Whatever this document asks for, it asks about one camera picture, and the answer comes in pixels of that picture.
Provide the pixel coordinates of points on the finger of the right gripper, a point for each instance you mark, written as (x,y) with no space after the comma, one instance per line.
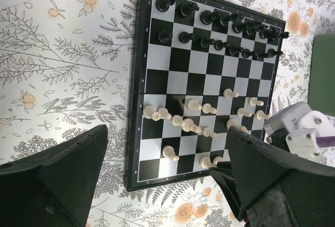
(223,176)

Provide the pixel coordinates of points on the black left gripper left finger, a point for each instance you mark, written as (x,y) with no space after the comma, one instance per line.
(54,187)

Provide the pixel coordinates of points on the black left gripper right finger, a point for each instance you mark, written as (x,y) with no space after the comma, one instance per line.
(277,188)

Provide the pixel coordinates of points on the black and grey chessboard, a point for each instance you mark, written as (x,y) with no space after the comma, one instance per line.
(198,72)

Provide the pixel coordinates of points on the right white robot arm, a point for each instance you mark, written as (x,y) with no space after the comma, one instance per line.
(299,130)

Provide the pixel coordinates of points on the white rook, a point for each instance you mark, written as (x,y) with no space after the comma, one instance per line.
(150,112)

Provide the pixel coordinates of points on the green plastic box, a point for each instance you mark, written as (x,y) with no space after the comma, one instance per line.
(321,84)

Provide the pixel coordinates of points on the floral tablecloth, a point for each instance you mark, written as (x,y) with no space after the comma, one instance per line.
(65,68)

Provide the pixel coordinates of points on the black knight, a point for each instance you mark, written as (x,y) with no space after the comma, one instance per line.
(186,9)

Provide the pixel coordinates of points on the black rook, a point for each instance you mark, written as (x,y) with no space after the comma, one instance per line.
(164,5)

